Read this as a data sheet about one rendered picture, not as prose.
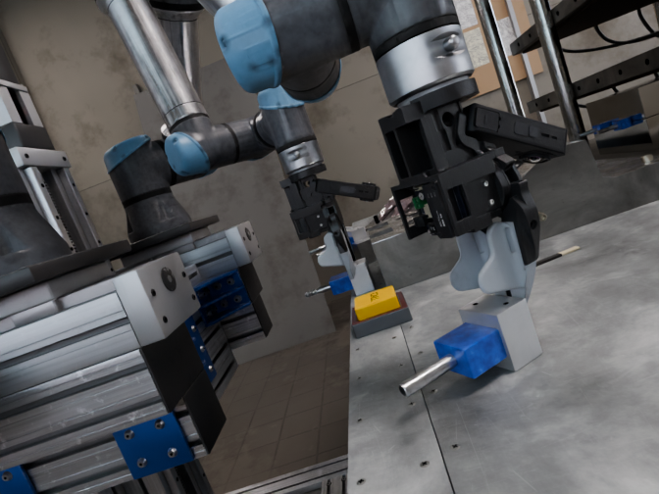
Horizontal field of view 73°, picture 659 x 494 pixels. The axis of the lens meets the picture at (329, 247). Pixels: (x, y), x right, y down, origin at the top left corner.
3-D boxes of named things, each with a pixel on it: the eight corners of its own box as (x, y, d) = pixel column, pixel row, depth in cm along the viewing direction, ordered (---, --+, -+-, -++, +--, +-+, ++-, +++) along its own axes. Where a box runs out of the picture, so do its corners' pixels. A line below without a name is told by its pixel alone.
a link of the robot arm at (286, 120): (278, 94, 84) (304, 75, 78) (299, 149, 86) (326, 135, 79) (244, 100, 80) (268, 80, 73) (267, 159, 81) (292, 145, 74)
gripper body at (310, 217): (306, 237, 86) (284, 179, 85) (348, 222, 85) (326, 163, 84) (300, 244, 79) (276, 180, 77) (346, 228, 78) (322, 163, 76)
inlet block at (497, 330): (430, 430, 34) (408, 369, 34) (396, 410, 39) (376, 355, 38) (543, 353, 39) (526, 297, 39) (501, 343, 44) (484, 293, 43)
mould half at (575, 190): (388, 292, 75) (362, 219, 73) (380, 263, 101) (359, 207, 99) (688, 189, 70) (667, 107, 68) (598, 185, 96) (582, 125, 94)
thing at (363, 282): (308, 312, 82) (297, 285, 82) (312, 304, 87) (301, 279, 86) (375, 289, 80) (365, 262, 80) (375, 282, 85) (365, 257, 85)
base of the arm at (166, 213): (119, 248, 101) (101, 208, 100) (148, 239, 116) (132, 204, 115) (179, 225, 100) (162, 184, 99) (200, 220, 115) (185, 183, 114)
